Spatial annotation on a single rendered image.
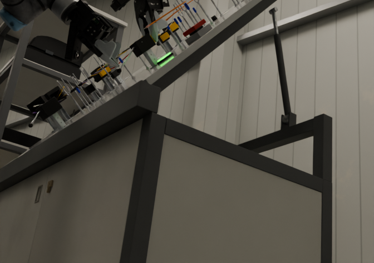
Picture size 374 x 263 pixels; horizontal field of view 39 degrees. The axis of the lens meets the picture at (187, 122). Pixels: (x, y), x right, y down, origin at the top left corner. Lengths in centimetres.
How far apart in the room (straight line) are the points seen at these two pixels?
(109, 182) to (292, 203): 47
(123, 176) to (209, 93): 396
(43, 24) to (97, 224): 185
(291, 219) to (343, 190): 291
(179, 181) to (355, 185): 316
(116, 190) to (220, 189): 24
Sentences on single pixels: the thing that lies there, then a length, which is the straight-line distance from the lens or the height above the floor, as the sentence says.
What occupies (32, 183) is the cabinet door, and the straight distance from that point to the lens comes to 179.
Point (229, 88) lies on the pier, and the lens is 518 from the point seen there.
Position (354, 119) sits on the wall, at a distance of 446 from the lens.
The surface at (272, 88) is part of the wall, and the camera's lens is 505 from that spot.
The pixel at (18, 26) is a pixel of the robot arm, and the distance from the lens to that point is 159.
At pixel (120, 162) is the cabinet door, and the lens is 123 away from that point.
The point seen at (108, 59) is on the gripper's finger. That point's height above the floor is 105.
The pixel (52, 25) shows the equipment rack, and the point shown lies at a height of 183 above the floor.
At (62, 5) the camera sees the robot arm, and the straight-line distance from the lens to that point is 157.
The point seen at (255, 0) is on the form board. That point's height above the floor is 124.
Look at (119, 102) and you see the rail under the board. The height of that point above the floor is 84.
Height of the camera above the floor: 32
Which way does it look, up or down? 23 degrees up
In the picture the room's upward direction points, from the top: 7 degrees clockwise
